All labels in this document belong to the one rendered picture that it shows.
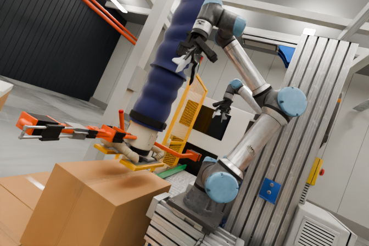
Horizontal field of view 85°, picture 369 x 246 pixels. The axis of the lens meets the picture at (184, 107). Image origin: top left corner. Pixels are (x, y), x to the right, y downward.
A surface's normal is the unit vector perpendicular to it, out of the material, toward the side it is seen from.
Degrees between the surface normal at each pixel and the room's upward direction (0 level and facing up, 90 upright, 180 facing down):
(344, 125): 90
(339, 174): 90
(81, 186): 90
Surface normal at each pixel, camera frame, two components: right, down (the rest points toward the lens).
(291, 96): 0.15, -0.14
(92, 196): -0.33, -0.20
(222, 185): -0.03, 0.06
